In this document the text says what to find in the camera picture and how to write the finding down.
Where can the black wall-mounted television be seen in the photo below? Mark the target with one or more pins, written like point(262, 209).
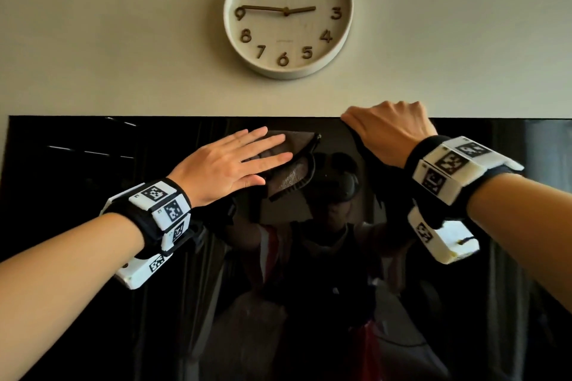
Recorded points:
point(67, 179)

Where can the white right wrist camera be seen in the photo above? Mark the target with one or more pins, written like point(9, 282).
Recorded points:
point(442, 244)

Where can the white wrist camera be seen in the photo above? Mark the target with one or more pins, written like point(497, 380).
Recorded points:
point(442, 244)
point(138, 272)

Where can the wrist marker band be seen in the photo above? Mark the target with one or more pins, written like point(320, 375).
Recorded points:
point(165, 211)
point(442, 170)

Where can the left wrist marker band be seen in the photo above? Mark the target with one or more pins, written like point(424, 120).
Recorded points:
point(165, 211)

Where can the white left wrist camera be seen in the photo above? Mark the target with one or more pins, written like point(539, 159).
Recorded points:
point(138, 272)

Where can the white round wall clock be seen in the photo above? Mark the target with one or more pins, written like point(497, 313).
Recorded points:
point(286, 32)

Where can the right wrist marker band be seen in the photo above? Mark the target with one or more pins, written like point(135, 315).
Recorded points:
point(442, 170)

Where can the person's left forearm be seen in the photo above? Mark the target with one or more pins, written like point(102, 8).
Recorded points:
point(58, 287)

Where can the grey cloth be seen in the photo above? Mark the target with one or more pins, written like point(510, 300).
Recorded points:
point(295, 148)

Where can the person's right forearm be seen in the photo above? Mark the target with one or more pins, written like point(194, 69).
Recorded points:
point(527, 224)

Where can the person's left hand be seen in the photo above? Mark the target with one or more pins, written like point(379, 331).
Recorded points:
point(214, 170)

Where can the person's right hand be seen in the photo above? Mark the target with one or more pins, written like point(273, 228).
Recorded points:
point(393, 130)

